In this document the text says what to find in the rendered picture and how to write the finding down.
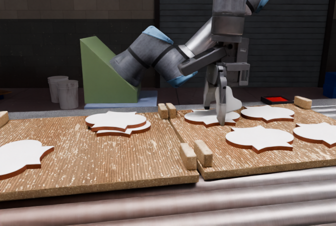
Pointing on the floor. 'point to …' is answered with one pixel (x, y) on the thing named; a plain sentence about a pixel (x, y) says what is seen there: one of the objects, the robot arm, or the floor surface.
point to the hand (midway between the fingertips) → (211, 116)
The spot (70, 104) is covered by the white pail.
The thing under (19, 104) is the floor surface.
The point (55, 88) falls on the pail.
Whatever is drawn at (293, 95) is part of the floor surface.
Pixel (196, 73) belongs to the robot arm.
